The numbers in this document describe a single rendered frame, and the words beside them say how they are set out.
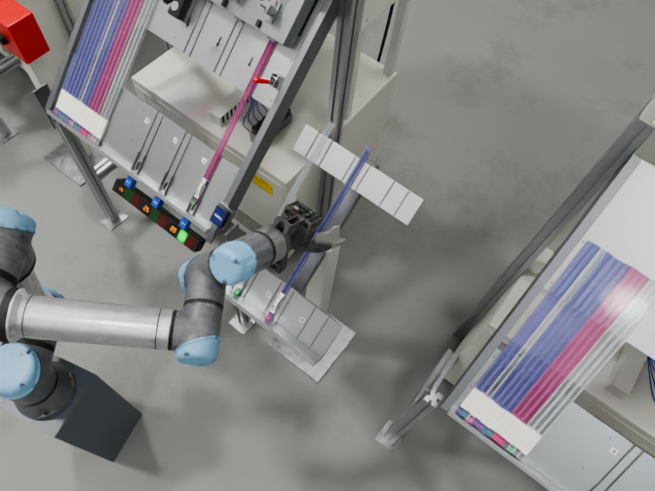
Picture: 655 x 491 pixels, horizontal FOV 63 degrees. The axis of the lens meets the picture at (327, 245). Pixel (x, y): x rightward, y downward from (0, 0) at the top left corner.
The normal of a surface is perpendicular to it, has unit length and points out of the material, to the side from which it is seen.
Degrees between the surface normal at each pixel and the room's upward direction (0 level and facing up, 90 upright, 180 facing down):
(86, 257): 0
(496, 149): 0
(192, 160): 44
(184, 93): 0
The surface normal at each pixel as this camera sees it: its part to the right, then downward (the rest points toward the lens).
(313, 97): 0.07, -0.47
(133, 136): -0.36, 0.14
